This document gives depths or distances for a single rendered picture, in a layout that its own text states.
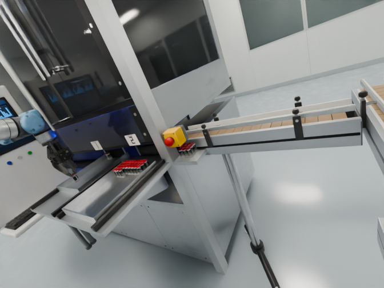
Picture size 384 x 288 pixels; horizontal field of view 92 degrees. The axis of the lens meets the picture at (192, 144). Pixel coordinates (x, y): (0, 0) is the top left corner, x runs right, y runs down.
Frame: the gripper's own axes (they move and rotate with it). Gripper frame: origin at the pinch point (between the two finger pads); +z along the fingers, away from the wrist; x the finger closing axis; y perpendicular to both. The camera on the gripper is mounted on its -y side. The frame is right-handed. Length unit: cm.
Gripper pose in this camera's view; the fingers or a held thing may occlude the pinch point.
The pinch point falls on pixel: (71, 173)
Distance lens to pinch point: 119.6
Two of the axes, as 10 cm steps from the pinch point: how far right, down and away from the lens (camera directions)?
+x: 4.5, -5.1, 7.3
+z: 3.5, 8.6, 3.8
